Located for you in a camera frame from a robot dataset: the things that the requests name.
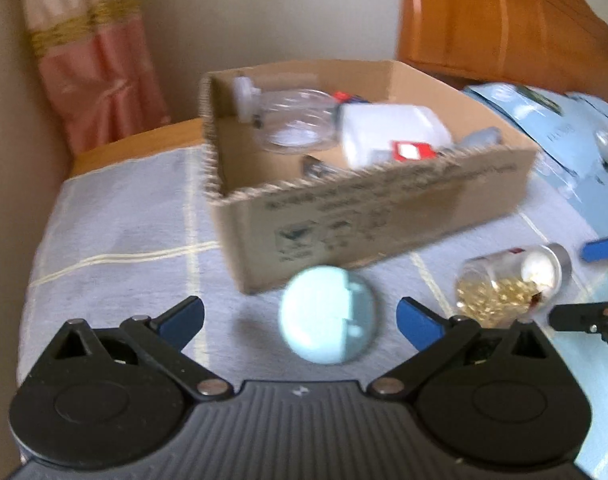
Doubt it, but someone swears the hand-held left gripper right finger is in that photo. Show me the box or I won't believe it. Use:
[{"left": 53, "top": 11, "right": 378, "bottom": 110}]
[{"left": 366, "top": 297, "right": 556, "bottom": 401}]

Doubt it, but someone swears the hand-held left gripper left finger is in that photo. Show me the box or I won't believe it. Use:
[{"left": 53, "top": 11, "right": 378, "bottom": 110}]
[{"left": 54, "top": 296, "right": 235, "bottom": 402}]

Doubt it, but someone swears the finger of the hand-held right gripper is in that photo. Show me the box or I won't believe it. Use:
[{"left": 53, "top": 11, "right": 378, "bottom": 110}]
[
  {"left": 548, "top": 301, "right": 608, "bottom": 370},
  {"left": 581, "top": 232, "right": 608, "bottom": 263}
]

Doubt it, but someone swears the silver-lidded jar of yellow capsules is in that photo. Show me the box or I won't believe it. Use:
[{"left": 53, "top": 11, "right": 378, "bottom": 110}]
[{"left": 456, "top": 242, "right": 572, "bottom": 318}]

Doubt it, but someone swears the light blue egg-shaped case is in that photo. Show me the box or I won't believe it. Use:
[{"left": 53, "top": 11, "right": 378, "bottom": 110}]
[{"left": 279, "top": 264, "right": 383, "bottom": 363}]

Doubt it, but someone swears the cardboard box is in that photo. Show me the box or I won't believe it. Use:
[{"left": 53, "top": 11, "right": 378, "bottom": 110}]
[{"left": 200, "top": 60, "right": 541, "bottom": 295}]

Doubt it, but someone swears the red toy car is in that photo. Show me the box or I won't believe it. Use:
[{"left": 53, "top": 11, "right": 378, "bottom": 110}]
[{"left": 391, "top": 140, "right": 447, "bottom": 162}]

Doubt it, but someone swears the white translucent plastic bottle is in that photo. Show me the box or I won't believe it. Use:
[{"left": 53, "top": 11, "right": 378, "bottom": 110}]
[{"left": 336, "top": 104, "right": 455, "bottom": 170}]

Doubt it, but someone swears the clear plastic container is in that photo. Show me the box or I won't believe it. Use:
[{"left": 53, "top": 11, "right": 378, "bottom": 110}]
[{"left": 256, "top": 89, "right": 342, "bottom": 153}]

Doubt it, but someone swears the grey plaid blanket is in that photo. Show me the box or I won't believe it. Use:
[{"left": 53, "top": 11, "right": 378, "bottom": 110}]
[{"left": 16, "top": 145, "right": 608, "bottom": 480}]

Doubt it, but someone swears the blue floral pillow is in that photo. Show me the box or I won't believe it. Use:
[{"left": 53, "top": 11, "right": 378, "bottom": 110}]
[{"left": 461, "top": 82, "right": 608, "bottom": 241}]

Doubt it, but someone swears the clear plastic jar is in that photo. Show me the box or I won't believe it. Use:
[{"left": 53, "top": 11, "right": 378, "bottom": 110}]
[{"left": 234, "top": 76, "right": 285, "bottom": 126}]

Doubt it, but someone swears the wooden headboard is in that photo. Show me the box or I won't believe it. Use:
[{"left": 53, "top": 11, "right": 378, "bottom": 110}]
[{"left": 396, "top": 0, "right": 608, "bottom": 106}]

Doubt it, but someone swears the pink curtain with gold band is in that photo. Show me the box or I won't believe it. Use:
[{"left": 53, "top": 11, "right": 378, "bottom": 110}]
[{"left": 21, "top": 0, "right": 172, "bottom": 156}]

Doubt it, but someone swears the wooden bed frame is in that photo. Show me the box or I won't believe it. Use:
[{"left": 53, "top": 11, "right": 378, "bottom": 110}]
[{"left": 66, "top": 119, "right": 207, "bottom": 178}]

